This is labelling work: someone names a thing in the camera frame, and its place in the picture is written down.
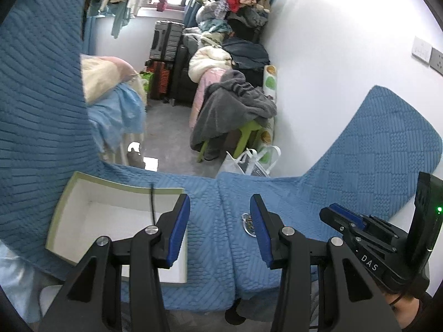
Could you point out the silver sparkly ornament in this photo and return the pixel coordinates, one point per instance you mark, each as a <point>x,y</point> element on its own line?
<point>246,224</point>

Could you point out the black suitcase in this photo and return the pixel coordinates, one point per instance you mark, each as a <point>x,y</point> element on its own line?
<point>181,76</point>

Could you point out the pink quilt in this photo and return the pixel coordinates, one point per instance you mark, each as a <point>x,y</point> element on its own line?
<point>204,90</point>

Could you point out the orange suitcase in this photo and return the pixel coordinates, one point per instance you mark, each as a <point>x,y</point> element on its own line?
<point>161,79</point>

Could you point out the grey fleece blanket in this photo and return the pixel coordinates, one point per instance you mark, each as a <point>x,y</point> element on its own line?
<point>228,110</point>

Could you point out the blue curtain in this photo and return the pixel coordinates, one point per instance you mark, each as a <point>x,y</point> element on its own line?
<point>90,34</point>

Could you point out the person's right hand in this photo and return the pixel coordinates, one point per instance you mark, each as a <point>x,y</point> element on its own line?
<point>405,313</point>

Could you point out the green plastic stool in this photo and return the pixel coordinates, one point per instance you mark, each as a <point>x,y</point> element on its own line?
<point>247,133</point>

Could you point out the green bag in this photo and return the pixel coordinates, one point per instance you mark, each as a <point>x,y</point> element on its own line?
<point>146,81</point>

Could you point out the light blue bedsheet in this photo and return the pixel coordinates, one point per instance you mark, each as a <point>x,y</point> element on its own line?
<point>117,114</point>

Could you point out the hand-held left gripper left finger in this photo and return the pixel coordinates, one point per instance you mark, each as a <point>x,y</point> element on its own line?
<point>178,230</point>

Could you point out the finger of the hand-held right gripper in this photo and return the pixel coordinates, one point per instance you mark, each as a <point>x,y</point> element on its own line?
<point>332,218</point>
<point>346,214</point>

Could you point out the white box with green rim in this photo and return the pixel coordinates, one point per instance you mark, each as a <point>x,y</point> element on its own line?
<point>114,214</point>

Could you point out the grey suitcase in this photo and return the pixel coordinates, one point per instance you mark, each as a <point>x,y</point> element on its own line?
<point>166,41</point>

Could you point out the cream duvet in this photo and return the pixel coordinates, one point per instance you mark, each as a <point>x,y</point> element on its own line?
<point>207,60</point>

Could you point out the white roll with green dots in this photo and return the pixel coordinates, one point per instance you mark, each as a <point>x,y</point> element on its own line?
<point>270,83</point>

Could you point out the pale cloth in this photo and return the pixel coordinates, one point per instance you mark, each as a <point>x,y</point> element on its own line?
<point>17,276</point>

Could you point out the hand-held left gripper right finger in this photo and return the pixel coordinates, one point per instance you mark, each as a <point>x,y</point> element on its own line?
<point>259,235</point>

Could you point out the pile of clothes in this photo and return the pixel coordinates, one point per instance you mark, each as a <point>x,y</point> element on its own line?
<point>242,52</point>

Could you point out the white plastic bag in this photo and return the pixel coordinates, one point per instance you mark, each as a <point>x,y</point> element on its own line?
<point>232,166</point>

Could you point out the cream pillow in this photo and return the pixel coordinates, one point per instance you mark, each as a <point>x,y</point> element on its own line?
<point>100,76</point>

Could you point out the grey wall socket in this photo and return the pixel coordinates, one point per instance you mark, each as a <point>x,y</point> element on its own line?
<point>436,60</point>

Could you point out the blue quilted sofa cover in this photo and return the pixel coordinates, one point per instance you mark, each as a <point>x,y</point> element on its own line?
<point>45,110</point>

